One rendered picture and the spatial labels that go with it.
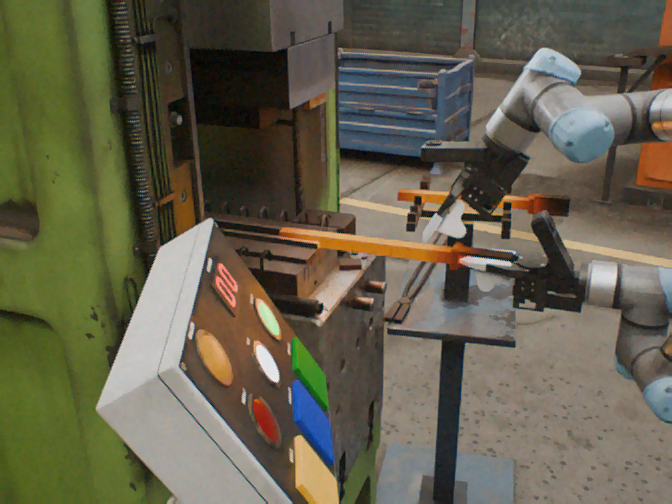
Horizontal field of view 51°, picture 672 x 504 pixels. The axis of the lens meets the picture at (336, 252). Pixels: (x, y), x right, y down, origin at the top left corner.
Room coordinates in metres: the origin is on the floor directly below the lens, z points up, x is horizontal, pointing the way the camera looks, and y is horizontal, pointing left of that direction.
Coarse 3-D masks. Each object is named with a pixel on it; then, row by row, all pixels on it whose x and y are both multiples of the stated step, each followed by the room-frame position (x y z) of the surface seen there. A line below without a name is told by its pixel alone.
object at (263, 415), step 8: (256, 400) 0.57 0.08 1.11; (256, 408) 0.55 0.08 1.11; (264, 408) 0.57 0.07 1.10; (256, 416) 0.54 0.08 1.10; (264, 416) 0.55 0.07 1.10; (272, 416) 0.57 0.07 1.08; (264, 424) 0.54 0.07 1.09; (272, 424) 0.56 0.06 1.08; (264, 432) 0.53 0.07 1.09; (272, 432) 0.55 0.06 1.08; (272, 440) 0.54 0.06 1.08
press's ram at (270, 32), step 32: (192, 0) 1.11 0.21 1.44; (224, 0) 1.09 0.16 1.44; (256, 0) 1.07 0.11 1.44; (288, 0) 1.12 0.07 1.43; (320, 0) 1.24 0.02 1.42; (192, 32) 1.11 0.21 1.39; (224, 32) 1.09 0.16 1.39; (256, 32) 1.07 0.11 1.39; (288, 32) 1.11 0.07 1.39; (320, 32) 1.23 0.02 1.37
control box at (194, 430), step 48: (192, 240) 0.77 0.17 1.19; (144, 288) 0.70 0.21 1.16; (192, 288) 0.62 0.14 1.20; (240, 288) 0.74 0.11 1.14; (144, 336) 0.57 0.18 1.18; (192, 336) 0.55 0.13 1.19; (240, 336) 0.64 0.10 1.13; (288, 336) 0.79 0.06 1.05; (144, 384) 0.48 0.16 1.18; (192, 384) 0.49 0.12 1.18; (240, 384) 0.56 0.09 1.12; (288, 384) 0.68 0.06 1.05; (144, 432) 0.48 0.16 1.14; (192, 432) 0.48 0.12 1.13; (240, 432) 0.50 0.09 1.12; (288, 432) 0.59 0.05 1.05; (192, 480) 0.48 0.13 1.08; (240, 480) 0.48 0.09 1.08; (288, 480) 0.52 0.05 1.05
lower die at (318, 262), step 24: (216, 216) 1.37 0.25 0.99; (240, 216) 1.37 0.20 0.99; (240, 240) 1.25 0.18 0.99; (264, 240) 1.24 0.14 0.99; (288, 240) 1.22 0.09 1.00; (264, 264) 1.16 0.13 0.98; (288, 264) 1.15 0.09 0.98; (312, 264) 1.18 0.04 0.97; (288, 288) 1.12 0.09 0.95; (312, 288) 1.17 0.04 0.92
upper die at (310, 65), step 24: (288, 48) 1.11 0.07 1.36; (312, 48) 1.20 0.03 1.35; (192, 72) 1.17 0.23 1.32; (216, 72) 1.16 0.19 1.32; (240, 72) 1.14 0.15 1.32; (264, 72) 1.12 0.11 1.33; (288, 72) 1.11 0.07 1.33; (312, 72) 1.20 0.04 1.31; (216, 96) 1.16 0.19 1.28; (240, 96) 1.14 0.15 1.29; (264, 96) 1.13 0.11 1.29; (288, 96) 1.11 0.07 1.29; (312, 96) 1.20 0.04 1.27
